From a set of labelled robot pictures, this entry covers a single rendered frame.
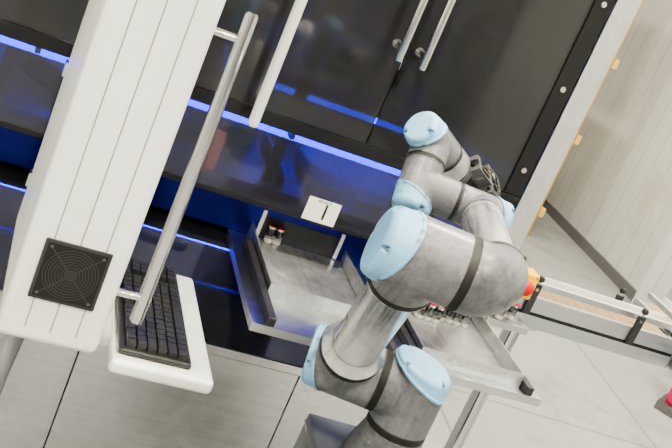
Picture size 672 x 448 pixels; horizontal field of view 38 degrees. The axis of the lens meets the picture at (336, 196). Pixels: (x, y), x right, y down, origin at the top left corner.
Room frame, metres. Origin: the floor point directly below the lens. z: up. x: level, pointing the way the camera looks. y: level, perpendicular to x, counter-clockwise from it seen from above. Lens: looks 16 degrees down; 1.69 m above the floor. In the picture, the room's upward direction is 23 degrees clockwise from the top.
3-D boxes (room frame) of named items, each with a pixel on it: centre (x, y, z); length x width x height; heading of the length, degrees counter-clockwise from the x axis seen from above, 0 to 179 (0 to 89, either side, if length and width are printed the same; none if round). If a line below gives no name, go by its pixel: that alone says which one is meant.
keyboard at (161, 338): (1.82, 0.26, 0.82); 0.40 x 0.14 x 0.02; 20
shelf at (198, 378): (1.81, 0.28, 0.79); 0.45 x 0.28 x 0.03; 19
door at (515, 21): (2.34, -0.22, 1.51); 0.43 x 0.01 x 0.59; 109
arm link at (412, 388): (1.64, -0.26, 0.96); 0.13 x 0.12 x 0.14; 93
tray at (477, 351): (2.17, -0.37, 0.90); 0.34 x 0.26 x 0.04; 19
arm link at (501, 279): (1.56, -0.27, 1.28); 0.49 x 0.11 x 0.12; 3
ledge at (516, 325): (2.51, -0.53, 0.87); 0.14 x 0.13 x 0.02; 19
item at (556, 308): (2.70, -0.75, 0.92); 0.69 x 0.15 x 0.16; 109
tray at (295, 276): (2.16, -0.01, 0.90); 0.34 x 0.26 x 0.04; 19
